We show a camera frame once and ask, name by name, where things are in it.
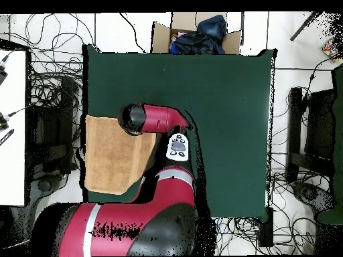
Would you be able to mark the dark green table cloth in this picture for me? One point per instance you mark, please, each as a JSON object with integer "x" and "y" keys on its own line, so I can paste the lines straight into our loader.
{"x": 227, "y": 133}

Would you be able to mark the black rod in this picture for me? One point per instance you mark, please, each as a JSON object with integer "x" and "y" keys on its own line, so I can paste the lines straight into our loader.
{"x": 304, "y": 26}

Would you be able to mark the multicoloured speckled item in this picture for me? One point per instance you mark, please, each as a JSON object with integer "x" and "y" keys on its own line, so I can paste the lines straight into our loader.
{"x": 331, "y": 49}

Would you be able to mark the orange terry towel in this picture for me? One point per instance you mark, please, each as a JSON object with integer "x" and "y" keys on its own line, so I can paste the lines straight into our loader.
{"x": 112, "y": 155}

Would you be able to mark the green cloth covered table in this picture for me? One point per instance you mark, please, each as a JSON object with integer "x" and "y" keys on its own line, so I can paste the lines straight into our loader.
{"x": 339, "y": 133}

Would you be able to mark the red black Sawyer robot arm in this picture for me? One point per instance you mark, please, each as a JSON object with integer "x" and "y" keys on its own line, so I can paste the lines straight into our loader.
{"x": 160, "y": 117}

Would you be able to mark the dark blue clothes pile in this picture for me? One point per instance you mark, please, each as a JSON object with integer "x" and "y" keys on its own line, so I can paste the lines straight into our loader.
{"x": 203, "y": 40}

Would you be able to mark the black stand frame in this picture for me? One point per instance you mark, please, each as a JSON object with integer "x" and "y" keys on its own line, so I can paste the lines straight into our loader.
{"x": 294, "y": 120}
{"x": 51, "y": 150}

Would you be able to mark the black box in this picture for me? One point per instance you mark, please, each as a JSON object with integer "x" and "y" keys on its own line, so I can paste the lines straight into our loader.
{"x": 265, "y": 230}

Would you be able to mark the black flat strip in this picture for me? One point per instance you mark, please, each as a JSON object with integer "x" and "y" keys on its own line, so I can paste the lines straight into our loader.
{"x": 6, "y": 137}

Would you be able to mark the brown cardboard box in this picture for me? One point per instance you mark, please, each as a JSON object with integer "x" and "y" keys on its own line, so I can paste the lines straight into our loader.
{"x": 160, "y": 37}

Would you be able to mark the white desk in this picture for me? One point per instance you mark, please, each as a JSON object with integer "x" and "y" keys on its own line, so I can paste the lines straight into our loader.
{"x": 13, "y": 160}

